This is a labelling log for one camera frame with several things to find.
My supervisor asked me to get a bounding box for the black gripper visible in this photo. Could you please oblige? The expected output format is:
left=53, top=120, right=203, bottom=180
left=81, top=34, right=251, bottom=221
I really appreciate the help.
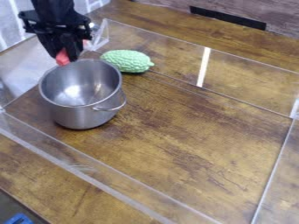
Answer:
left=17, top=10, right=92, bottom=62

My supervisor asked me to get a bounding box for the pink handled metal spoon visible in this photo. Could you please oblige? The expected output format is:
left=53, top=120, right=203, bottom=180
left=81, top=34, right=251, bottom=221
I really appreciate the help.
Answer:
left=55, top=39, right=89, bottom=66

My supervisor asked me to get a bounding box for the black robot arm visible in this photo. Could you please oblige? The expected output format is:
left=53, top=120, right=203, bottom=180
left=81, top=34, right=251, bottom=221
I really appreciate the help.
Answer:
left=17, top=0, right=92, bottom=66

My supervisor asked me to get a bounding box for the stainless steel pot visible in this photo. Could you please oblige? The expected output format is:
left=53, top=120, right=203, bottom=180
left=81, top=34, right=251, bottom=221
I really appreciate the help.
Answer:
left=39, top=59, right=127, bottom=130

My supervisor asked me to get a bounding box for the green bitter gourd toy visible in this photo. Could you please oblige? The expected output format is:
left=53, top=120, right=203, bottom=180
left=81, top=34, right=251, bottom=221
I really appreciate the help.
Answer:
left=100, top=50, right=155, bottom=73

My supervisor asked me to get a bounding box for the clear acrylic barrier panel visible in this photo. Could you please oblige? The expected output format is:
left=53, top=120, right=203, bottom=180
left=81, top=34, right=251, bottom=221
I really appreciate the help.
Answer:
left=0, top=20, right=299, bottom=224

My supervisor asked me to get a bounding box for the blue object at corner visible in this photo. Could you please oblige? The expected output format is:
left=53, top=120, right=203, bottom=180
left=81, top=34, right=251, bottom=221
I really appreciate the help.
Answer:
left=4, top=213, right=33, bottom=224

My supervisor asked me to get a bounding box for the clear acrylic triangular bracket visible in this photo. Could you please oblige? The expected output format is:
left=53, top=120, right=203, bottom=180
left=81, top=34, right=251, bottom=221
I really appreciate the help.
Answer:
left=83, top=19, right=108, bottom=51

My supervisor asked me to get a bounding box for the black wall strip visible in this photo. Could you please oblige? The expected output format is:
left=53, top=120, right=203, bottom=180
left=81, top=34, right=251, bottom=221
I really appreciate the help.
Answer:
left=189, top=6, right=267, bottom=31

